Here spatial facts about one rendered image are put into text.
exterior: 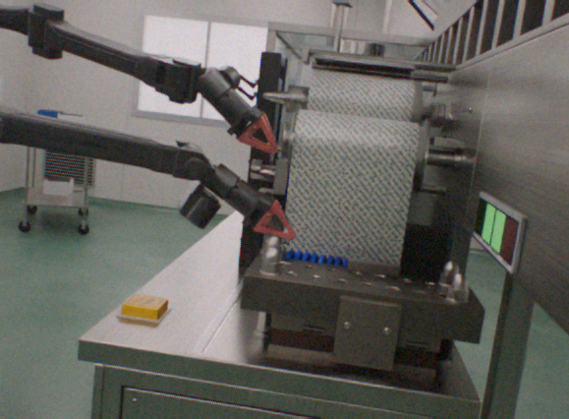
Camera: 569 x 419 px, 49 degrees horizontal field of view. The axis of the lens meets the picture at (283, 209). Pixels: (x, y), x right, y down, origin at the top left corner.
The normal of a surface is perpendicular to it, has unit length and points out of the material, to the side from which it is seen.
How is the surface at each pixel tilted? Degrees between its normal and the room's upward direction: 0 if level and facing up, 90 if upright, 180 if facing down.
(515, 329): 90
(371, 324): 90
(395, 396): 90
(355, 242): 90
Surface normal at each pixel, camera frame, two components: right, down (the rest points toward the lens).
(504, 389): -0.11, 0.15
